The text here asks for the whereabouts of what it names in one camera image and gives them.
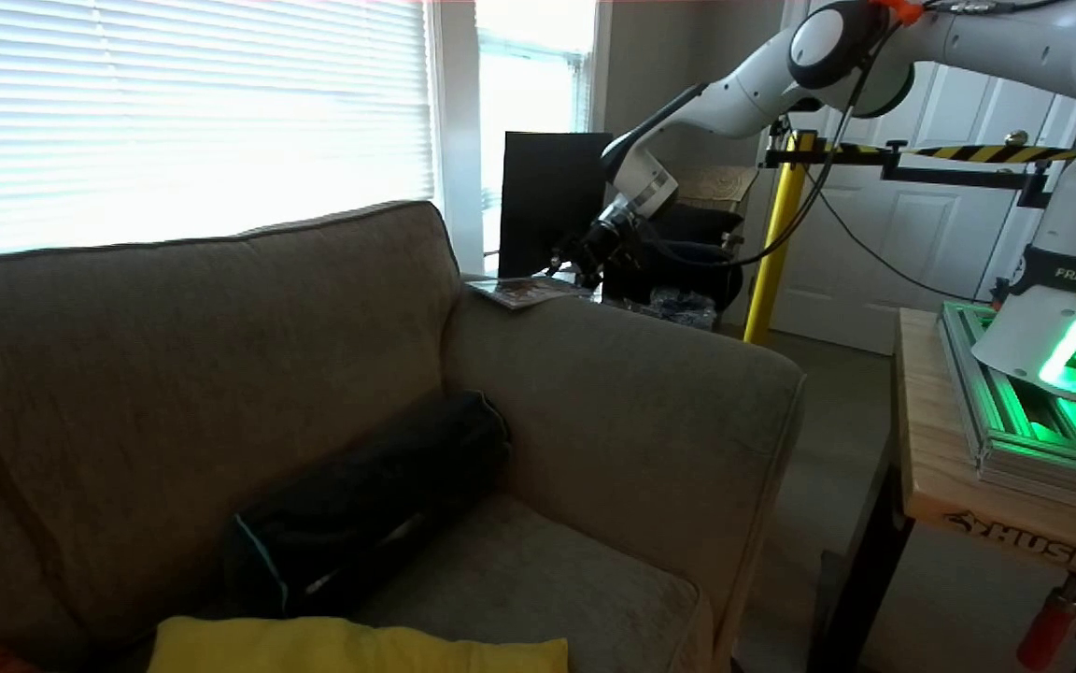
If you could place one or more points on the black monitor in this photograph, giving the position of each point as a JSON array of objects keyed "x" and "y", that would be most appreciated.
[{"x": 550, "y": 195}]

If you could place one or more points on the red clamp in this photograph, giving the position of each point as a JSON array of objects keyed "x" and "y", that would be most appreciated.
[{"x": 1049, "y": 628}]

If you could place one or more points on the white window blinds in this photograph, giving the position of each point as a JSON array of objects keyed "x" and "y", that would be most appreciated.
[{"x": 191, "y": 118}]

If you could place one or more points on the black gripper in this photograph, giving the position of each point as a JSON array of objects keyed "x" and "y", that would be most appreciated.
[{"x": 638, "y": 189}]

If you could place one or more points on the yellow tripod pole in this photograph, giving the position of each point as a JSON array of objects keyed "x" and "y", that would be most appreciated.
[{"x": 780, "y": 229}]

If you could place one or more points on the grey fabric sofa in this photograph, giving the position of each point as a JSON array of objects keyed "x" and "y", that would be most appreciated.
[{"x": 154, "y": 390}]

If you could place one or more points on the white panel door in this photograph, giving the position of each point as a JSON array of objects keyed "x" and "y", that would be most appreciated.
[{"x": 878, "y": 244}]

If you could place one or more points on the yellow cushion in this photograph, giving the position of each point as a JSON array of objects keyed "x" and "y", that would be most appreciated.
[{"x": 335, "y": 645}]

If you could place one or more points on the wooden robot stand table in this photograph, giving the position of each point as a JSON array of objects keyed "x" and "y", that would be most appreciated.
[{"x": 926, "y": 478}]

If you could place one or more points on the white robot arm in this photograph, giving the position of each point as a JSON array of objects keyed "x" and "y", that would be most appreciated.
[{"x": 861, "y": 56}]

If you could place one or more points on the black cylindrical bolster bag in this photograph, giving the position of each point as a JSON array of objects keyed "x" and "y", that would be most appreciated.
[{"x": 359, "y": 518}]

